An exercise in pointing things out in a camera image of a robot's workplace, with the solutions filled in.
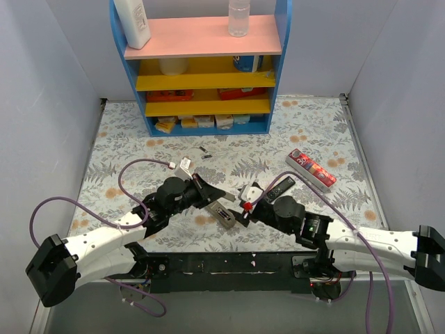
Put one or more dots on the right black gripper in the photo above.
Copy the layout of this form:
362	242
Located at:
253	208

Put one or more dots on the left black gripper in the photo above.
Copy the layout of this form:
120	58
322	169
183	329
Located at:
202	191

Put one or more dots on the white air conditioner remote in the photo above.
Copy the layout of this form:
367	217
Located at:
221	214

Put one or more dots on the grey remote battery cover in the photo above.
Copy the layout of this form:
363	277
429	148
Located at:
229	197

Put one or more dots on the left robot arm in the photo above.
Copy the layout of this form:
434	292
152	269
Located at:
62	265

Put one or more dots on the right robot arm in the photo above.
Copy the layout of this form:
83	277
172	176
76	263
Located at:
416	255

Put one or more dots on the black TV remote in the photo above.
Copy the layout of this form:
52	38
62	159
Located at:
279	189

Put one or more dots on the red toothpaste box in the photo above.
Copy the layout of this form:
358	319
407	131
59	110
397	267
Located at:
311	170

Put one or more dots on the white orange small carton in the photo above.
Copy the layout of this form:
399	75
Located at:
224	122

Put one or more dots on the yellow white small box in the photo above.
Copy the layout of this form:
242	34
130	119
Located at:
188	123

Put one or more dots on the teal white small box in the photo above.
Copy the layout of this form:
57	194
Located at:
241	119

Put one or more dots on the floral patterned table mat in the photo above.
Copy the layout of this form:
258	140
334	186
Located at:
128	163

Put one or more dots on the yellow red small box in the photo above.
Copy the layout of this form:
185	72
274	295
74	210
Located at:
166	124

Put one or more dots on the red orange box right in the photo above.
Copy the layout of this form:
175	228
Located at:
238	93

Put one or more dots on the orange box left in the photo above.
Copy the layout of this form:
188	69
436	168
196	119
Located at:
169	95

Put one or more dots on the blue wooden shelf unit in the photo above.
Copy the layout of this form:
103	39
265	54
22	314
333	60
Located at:
209	48

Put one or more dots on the white cylindrical container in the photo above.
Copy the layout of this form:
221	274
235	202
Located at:
173	66

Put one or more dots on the blue white round container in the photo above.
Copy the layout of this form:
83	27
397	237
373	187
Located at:
249	64

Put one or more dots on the white plastic bottle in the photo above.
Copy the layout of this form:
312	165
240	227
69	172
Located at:
134	22

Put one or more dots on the clear plastic water bottle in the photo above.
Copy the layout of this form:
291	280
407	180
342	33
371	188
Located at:
238	14

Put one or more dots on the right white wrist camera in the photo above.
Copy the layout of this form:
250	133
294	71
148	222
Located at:
249	194

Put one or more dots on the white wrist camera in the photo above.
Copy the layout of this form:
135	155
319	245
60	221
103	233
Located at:
249	194
181	170

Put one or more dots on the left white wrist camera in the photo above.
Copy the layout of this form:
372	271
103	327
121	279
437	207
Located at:
181	170

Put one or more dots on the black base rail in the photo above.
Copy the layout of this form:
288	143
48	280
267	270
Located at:
298	272

